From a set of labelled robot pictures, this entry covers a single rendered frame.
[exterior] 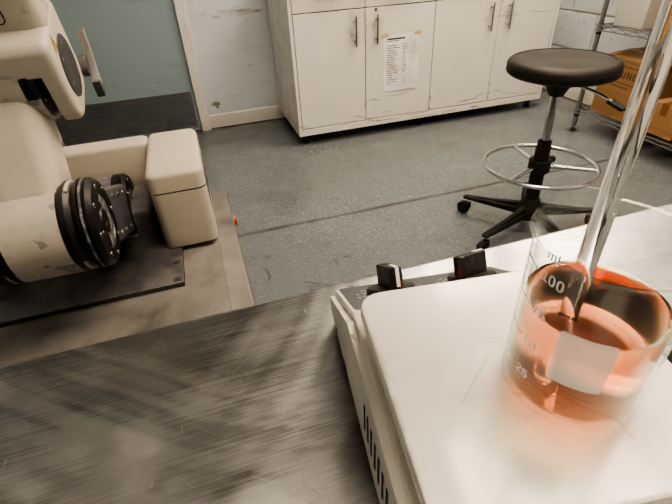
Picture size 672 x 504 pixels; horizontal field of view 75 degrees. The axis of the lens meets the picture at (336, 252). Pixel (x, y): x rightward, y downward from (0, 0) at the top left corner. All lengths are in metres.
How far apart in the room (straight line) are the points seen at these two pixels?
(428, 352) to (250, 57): 2.94
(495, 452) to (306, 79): 2.46
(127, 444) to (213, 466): 0.06
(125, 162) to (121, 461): 1.08
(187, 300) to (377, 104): 1.99
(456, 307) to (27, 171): 0.80
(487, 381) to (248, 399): 0.16
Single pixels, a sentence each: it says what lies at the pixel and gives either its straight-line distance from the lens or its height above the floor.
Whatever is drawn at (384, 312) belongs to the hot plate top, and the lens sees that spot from 0.22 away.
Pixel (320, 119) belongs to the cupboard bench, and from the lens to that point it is 2.65.
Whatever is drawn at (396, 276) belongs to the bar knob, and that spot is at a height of 0.82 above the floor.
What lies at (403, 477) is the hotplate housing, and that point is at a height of 0.82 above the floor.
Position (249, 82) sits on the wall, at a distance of 3.12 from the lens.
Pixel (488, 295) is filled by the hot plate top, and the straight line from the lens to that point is 0.24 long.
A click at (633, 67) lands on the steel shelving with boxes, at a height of 0.40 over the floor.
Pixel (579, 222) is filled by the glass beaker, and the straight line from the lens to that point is 0.19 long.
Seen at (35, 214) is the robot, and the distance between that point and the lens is 0.89.
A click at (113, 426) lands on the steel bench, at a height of 0.75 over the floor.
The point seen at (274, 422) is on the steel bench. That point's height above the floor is 0.75.
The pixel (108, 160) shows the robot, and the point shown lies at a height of 0.54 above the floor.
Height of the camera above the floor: 0.99
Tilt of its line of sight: 35 degrees down
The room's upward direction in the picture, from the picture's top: 3 degrees counter-clockwise
